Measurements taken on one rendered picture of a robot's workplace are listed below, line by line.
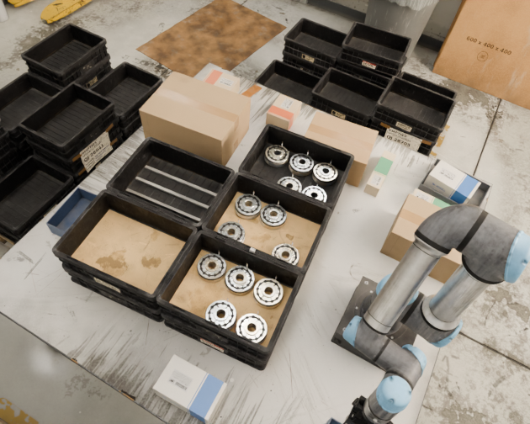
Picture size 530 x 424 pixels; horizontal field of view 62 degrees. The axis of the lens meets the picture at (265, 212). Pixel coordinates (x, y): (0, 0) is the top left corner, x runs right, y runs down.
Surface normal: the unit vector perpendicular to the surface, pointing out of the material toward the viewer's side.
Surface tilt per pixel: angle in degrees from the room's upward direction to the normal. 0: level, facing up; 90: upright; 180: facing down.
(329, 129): 0
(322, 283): 0
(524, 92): 71
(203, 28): 0
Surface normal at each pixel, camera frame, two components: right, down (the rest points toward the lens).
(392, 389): 0.15, -0.66
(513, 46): -0.45, 0.56
